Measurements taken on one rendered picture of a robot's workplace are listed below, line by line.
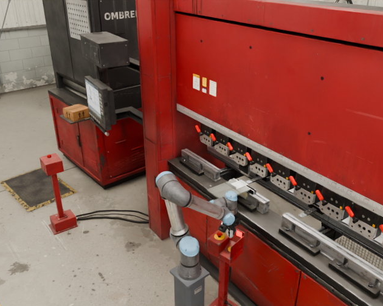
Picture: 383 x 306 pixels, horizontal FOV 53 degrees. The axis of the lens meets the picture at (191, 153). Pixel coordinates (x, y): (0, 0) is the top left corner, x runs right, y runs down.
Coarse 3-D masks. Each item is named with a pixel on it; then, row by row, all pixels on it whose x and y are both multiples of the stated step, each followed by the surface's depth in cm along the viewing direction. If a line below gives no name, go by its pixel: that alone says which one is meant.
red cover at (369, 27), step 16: (176, 0) 291; (192, 0) 276; (208, 0) 262; (224, 0) 249; (240, 0) 237; (256, 0) 227; (272, 0) 227; (224, 16) 253; (240, 16) 241; (256, 16) 230; (272, 16) 220; (288, 16) 211; (304, 16) 202; (320, 16) 194; (336, 16) 187; (352, 16) 180; (368, 16) 174; (304, 32) 205; (320, 32) 197; (336, 32) 189; (352, 32) 183; (368, 32) 176
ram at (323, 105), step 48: (192, 48) 294; (240, 48) 251; (288, 48) 218; (336, 48) 193; (192, 96) 311; (240, 96) 263; (288, 96) 228; (336, 96) 201; (288, 144) 238; (336, 144) 209; (336, 192) 217
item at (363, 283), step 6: (330, 264) 229; (336, 264) 228; (336, 270) 226; (342, 270) 223; (348, 270) 223; (348, 276) 220; (354, 276) 219; (360, 276) 219; (354, 282) 217; (360, 282) 215; (366, 282) 215; (366, 288) 212; (372, 288) 211; (378, 288) 211; (372, 294) 209; (378, 294) 211
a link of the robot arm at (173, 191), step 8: (168, 184) 213; (176, 184) 213; (168, 192) 211; (176, 192) 210; (184, 192) 211; (168, 200) 214; (176, 200) 210; (184, 200) 211; (192, 200) 214; (200, 200) 218; (192, 208) 218; (200, 208) 218; (208, 208) 221; (216, 208) 225; (224, 208) 232; (216, 216) 226; (224, 216) 228; (232, 216) 228
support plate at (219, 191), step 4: (232, 180) 296; (224, 184) 291; (228, 184) 291; (212, 188) 285; (216, 188) 285; (220, 188) 285; (224, 188) 285; (228, 188) 285; (232, 188) 285; (240, 188) 285; (244, 188) 285; (248, 188) 285; (212, 192) 280; (216, 192) 280; (220, 192) 280; (224, 192) 280; (236, 192) 280; (216, 196) 276; (220, 196) 276
